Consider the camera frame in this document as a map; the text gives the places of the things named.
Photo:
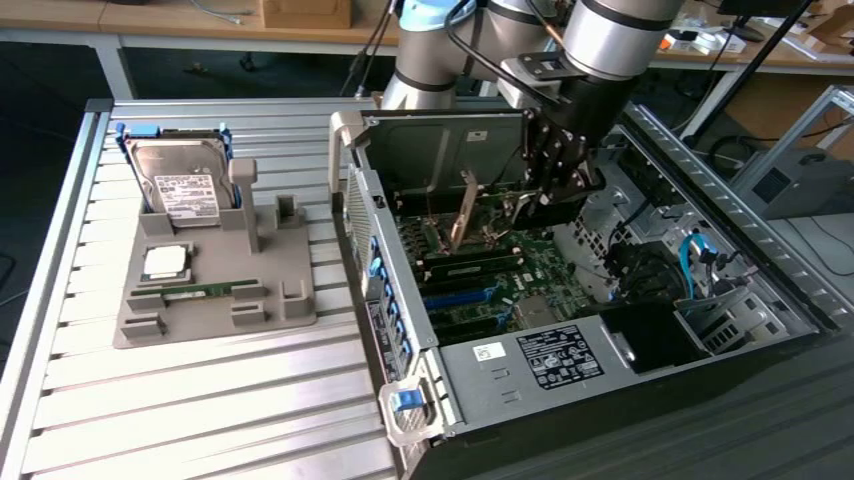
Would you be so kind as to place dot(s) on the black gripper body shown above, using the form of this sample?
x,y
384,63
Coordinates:
x,y
595,105

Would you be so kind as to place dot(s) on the low-profile graphics card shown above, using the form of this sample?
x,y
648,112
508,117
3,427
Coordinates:
x,y
544,217

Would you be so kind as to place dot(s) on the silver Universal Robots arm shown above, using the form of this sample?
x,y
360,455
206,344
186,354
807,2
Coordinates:
x,y
615,40

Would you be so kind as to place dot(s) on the metal disk bay cage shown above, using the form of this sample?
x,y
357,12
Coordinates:
x,y
621,200

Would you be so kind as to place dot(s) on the orange box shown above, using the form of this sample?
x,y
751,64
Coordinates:
x,y
665,44

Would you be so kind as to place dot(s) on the green motherboard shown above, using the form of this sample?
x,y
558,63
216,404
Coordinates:
x,y
554,270

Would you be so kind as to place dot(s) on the wooden desk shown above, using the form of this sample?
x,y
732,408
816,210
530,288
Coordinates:
x,y
67,20
701,59

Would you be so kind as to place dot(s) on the open black PC case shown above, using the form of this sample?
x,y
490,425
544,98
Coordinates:
x,y
721,200

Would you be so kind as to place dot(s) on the CPU socket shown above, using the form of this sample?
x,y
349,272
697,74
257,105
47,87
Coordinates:
x,y
437,235

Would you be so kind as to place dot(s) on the black RAM slot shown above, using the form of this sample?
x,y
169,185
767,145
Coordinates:
x,y
461,257

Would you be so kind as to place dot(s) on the white flat box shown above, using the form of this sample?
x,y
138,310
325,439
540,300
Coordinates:
x,y
731,46

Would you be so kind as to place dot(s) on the black tripod pole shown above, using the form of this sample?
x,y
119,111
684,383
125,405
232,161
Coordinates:
x,y
756,65

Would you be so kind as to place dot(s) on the grey chipset heatsink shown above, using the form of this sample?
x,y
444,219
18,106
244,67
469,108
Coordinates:
x,y
534,311

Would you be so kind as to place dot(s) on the blue expansion slot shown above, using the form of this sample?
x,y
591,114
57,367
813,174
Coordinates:
x,y
461,298

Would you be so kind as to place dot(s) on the black monitor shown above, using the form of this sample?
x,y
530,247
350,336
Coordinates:
x,y
755,6

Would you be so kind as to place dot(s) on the black expansion slot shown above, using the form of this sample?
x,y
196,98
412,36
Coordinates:
x,y
468,325

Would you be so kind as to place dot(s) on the grey computer tower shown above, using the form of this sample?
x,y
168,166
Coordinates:
x,y
801,185

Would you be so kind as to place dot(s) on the brown cardboard piece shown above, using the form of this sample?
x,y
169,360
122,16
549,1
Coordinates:
x,y
835,25

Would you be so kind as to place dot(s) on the grey power supply unit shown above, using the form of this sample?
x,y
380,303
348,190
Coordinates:
x,y
508,380

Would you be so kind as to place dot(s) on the cardboard box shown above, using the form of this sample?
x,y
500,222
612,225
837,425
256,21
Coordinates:
x,y
301,12

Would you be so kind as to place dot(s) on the blue release latch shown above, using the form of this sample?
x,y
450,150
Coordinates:
x,y
408,401

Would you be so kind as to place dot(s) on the hard disk with blue carrier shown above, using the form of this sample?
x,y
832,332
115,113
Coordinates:
x,y
177,197

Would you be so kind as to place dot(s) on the green RAM stick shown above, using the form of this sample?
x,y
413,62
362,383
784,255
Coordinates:
x,y
201,290

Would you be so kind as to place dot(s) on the grey parts rack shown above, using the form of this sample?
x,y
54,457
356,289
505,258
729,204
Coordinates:
x,y
214,320

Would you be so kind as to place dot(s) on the silver CPU chip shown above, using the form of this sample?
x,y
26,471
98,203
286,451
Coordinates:
x,y
166,261

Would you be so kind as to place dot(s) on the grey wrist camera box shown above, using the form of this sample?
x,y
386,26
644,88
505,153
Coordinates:
x,y
528,92

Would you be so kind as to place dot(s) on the aluminium profile frame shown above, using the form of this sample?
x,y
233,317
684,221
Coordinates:
x,y
811,117

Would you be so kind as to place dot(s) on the metal disk bay bracket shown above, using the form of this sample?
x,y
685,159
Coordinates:
x,y
728,320

